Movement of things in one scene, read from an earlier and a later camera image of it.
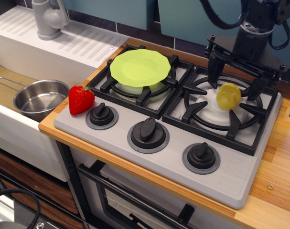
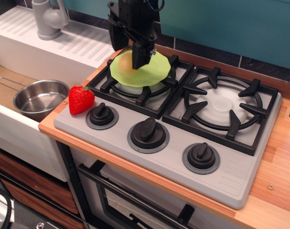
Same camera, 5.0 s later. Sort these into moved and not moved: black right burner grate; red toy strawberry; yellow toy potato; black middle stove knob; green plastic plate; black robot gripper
Moved: yellow toy potato; black robot gripper
Not moved: black right burner grate; black middle stove knob; green plastic plate; red toy strawberry
